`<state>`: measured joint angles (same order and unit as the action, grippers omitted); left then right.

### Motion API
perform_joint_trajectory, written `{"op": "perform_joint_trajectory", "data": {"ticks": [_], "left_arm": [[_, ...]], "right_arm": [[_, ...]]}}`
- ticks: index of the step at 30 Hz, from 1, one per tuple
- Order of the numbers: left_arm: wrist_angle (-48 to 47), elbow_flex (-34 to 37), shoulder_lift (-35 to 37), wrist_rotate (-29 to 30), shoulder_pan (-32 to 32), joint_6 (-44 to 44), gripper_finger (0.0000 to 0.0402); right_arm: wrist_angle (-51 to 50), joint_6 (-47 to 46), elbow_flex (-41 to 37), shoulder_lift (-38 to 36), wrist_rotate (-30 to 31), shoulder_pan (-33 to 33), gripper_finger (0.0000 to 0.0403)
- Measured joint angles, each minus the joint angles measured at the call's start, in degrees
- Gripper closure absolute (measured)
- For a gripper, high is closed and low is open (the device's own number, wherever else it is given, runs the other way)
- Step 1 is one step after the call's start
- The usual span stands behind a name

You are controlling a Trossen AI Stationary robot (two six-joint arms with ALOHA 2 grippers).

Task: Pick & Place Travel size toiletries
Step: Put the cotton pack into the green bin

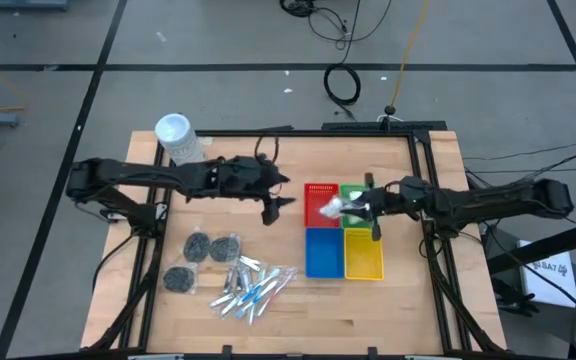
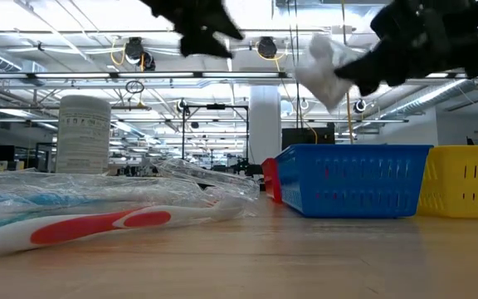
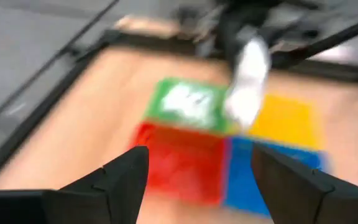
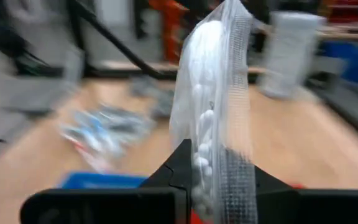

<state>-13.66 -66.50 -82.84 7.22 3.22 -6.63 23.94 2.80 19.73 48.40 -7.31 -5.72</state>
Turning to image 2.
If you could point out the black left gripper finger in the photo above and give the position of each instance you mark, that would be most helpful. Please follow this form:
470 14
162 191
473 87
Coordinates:
222 25
206 45

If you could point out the white building pillar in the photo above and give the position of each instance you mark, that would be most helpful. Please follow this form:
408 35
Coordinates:
265 124

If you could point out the red plastic basket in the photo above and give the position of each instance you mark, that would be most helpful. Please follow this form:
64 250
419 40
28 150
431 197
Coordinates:
272 178

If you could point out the black metal frame rig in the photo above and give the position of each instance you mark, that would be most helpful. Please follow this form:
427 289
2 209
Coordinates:
183 133

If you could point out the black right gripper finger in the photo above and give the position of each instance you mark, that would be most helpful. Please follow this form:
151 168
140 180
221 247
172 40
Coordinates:
376 85
367 66

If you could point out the white wipes canister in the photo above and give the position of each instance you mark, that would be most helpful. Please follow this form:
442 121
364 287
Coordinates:
83 133

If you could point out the blue plastic basket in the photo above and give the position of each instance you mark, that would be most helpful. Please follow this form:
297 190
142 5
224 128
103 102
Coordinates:
347 178

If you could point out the orange white wrapped toothbrush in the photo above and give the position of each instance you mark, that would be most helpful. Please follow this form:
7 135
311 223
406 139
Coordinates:
77 228

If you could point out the clear plastic wrapper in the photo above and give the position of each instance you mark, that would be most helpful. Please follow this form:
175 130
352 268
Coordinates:
206 174

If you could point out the white toiletry packet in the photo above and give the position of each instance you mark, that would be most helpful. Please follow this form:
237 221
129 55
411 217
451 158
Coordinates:
322 79

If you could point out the black background robot arm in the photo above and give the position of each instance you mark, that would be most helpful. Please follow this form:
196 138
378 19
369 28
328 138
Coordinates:
245 168

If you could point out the yellow plastic basket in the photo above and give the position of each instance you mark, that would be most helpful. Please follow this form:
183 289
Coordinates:
463 182

